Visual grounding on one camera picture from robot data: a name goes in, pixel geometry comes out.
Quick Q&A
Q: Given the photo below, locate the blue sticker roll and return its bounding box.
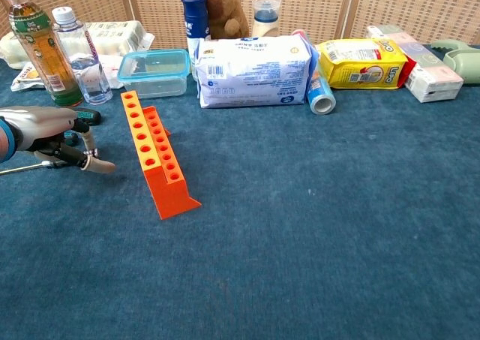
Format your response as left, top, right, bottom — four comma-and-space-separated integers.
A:
306, 68, 337, 116

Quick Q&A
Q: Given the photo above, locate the white red snack packet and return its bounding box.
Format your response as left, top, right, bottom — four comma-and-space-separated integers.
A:
10, 61, 48, 93

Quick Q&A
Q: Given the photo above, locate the white egg carton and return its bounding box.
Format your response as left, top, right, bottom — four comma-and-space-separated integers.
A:
0, 20, 155, 71

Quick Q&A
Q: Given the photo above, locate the wicker folding screen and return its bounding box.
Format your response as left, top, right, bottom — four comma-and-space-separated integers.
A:
0, 0, 480, 50

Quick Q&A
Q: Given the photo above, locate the green plastic holder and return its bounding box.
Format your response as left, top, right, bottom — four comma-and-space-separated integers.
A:
430, 38, 480, 86

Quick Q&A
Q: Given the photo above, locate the green tea bottle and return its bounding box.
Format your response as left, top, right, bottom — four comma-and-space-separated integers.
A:
0, 0, 84, 107

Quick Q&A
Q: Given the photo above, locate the brown plush toy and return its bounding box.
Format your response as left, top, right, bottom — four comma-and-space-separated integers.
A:
179, 0, 251, 41

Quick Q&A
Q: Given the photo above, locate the white plastic bag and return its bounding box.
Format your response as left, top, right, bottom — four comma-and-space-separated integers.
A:
69, 53, 125, 90

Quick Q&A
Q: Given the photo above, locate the white bottle clear cap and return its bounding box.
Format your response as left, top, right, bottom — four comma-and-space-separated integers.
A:
250, 0, 282, 38

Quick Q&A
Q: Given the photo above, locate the blue white spray can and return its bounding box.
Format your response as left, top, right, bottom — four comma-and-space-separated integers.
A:
180, 0, 211, 81

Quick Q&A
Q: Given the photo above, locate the clear water bottle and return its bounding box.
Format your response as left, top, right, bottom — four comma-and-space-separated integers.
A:
51, 5, 113, 106

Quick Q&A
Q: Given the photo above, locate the yellow snack bag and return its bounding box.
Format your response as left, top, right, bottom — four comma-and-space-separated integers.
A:
316, 38, 410, 91

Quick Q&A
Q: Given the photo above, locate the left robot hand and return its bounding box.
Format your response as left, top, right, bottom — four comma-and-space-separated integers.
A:
0, 106, 117, 175

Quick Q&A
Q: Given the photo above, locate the clear container blue lid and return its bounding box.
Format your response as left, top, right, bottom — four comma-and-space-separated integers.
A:
117, 48, 191, 100

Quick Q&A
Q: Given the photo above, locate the orange plastic tube rack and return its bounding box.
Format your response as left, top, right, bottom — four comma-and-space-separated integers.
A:
120, 90, 203, 221

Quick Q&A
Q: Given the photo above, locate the pastel tissue pack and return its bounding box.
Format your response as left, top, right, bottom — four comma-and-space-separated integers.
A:
365, 24, 465, 104

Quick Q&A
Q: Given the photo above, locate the blue table cloth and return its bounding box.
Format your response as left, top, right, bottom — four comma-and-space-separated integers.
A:
0, 43, 480, 340

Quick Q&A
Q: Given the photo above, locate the white blue wipes pack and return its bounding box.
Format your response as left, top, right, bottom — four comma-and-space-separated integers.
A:
195, 32, 320, 110

